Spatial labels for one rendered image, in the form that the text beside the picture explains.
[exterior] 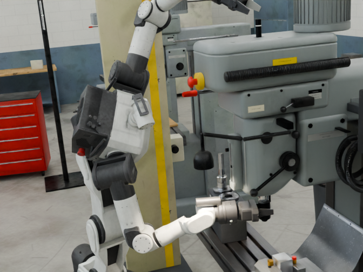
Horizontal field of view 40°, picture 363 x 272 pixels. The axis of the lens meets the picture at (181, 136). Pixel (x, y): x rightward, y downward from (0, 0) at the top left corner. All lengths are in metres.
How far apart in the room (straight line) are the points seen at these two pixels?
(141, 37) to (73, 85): 8.69
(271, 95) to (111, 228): 1.06
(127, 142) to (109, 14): 1.58
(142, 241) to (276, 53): 0.85
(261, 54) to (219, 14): 9.73
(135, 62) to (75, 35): 8.61
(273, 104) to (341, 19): 0.38
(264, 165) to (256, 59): 0.39
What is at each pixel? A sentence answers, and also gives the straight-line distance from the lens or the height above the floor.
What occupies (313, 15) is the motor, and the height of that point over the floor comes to 1.95.
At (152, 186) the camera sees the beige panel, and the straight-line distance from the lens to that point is 3.66.
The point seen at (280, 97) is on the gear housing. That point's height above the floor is 1.69.
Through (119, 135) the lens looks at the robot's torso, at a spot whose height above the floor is 1.55.
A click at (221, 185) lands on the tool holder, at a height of 1.19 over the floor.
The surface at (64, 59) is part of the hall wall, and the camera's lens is 10.68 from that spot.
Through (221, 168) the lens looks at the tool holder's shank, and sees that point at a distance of 2.31.
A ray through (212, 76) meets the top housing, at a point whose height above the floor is 1.79.
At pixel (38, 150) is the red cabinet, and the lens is 6.30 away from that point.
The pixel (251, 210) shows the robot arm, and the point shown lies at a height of 1.25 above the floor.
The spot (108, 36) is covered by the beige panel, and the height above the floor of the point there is 1.82.
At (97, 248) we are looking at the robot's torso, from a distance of 2.40.
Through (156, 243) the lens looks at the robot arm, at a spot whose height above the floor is 1.14.
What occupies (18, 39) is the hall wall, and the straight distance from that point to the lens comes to 10.64.
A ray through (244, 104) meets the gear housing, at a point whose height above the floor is 1.68.
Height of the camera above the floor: 2.05
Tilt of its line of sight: 16 degrees down
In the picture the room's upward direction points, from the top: 4 degrees counter-clockwise
